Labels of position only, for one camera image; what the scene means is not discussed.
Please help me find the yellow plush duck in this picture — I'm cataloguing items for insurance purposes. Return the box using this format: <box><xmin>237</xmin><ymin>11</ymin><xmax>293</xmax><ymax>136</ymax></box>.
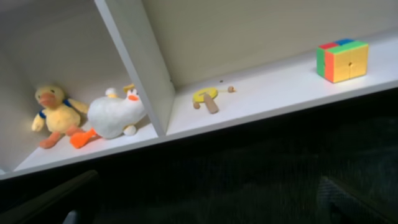
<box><xmin>30</xmin><ymin>85</ymin><xmax>90</xmax><ymax>149</ymax></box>

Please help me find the many-coloured puzzle cube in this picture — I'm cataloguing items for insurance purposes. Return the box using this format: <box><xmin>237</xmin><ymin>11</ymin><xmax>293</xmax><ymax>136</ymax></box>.
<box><xmin>316</xmin><ymin>38</ymin><xmax>370</xmax><ymax>84</ymax></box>

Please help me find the white plush duck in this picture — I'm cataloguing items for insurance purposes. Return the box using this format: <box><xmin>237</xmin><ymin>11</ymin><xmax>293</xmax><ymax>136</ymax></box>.
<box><xmin>69</xmin><ymin>83</ymin><xmax>147</xmax><ymax>149</ymax></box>

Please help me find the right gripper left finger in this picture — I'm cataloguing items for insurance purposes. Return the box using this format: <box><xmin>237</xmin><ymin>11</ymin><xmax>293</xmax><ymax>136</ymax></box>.
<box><xmin>0</xmin><ymin>169</ymin><xmax>100</xmax><ymax>224</ymax></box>

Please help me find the yellow rattle drum toy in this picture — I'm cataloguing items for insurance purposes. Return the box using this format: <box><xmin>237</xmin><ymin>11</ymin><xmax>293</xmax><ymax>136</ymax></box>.
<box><xmin>192</xmin><ymin>85</ymin><xmax>237</xmax><ymax>115</ymax></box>

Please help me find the white shelf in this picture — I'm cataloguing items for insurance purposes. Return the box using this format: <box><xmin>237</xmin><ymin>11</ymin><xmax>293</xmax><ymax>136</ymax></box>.
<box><xmin>0</xmin><ymin>0</ymin><xmax>398</xmax><ymax>181</ymax></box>

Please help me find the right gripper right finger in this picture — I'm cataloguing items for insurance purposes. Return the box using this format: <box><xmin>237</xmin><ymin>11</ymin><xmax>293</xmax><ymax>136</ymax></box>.
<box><xmin>316</xmin><ymin>175</ymin><xmax>398</xmax><ymax>224</ymax></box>

